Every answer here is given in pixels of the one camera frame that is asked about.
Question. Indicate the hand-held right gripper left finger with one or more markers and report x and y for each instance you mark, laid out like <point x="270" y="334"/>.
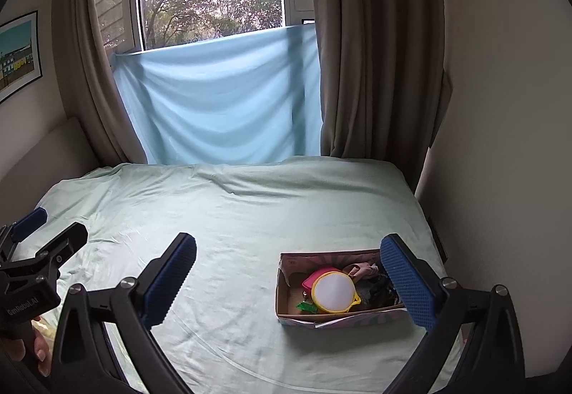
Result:
<point x="170" y="282"/>

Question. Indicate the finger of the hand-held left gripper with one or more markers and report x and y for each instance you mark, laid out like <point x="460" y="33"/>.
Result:
<point x="29" y="219"/>
<point x="67" y="242"/>

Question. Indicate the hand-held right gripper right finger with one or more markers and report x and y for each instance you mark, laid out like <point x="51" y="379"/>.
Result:
<point x="409" y="282"/>

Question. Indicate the dark patterned cloth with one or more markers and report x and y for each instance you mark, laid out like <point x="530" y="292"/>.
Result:
<point x="375" y="295"/>

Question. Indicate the beige cloth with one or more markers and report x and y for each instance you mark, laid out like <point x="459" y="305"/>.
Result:
<point x="362" y="271"/>

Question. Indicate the yellow-rimmed white round pouch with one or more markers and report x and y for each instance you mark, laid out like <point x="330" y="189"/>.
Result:
<point x="335" y="293"/>

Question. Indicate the patterned cardboard box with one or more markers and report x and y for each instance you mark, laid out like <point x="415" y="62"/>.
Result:
<point x="344" y="321"/>

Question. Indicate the person's left hand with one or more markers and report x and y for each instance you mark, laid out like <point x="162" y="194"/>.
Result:
<point x="43" y="349"/>

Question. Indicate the beige padded headboard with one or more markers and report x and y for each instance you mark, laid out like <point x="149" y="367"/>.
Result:
<point x="49" y="148"/>

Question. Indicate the bed with pale green sheet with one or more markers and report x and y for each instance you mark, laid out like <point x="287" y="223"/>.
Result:
<point x="223" y="206"/>

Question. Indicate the green plastic packet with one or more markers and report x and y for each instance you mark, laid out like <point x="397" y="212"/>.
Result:
<point x="307" y="308"/>

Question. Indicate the brown curtain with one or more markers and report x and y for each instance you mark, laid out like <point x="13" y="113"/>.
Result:
<point x="89" y="85"/>
<point x="371" y="63"/>

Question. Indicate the light blue hanging cloth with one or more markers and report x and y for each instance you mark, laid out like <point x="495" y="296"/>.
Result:
<point x="214" y="108"/>

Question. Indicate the framed wall poster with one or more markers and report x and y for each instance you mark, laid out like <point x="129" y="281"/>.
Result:
<point x="18" y="59"/>

